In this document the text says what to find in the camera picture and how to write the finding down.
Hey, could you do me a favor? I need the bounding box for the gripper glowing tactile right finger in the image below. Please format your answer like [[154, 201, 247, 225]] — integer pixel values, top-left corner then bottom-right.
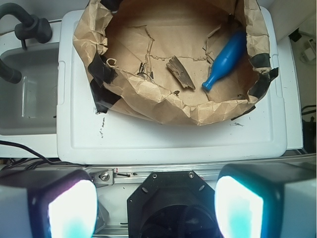
[[214, 162, 317, 238]]

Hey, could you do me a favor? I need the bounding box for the blue plastic bottle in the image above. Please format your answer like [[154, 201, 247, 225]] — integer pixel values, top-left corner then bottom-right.
[[202, 31, 247, 92]]

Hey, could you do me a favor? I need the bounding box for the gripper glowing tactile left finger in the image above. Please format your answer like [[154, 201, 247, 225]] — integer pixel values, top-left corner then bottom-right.
[[0, 169, 98, 238]]

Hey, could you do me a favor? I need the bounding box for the crumpled brown paper bag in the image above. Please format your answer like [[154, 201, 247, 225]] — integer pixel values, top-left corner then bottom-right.
[[73, 0, 278, 126]]

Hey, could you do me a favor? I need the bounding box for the black cable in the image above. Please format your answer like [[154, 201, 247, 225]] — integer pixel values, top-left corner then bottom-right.
[[0, 140, 72, 172]]

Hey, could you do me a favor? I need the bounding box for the white plastic lid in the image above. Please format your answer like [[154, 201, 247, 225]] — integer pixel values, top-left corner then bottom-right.
[[56, 10, 287, 165]]

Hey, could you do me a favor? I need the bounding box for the dark grey toy faucet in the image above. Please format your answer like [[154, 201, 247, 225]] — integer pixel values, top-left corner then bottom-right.
[[0, 3, 53, 84]]

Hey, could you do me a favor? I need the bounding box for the brown bark piece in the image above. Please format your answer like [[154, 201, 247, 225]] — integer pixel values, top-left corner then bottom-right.
[[166, 56, 196, 90]]

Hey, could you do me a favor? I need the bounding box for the black octagonal mount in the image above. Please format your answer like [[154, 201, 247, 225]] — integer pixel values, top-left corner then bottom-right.
[[127, 171, 221, 238]]

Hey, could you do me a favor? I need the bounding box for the small metal wire clip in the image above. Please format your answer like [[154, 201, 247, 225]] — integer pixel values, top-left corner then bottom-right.
[[137, 62, 154, 80]]

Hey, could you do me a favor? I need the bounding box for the grey toy sink basin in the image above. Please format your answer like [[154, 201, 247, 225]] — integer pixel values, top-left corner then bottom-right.
[[0, 43, 59, 136]]

